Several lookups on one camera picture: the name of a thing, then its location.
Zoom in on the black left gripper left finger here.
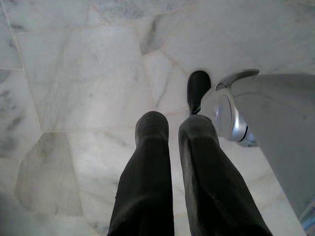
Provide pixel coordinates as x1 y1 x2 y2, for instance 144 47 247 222
107 111 175 236

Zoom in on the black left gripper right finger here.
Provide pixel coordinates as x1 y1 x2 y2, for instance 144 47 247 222
178 115 273 236

